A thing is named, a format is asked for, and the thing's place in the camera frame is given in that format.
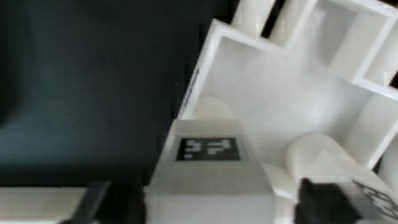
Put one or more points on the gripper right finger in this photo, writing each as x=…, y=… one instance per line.
x=326, y=206

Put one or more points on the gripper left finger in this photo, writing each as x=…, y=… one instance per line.
x=111, y=205

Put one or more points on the white chair leg block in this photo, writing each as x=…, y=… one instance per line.
x=209, y=188
x=319, y=161

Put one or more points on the white chair seat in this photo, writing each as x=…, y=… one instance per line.
x=296, y=73

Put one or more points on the white corner fence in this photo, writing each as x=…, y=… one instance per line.
x=38, y=205

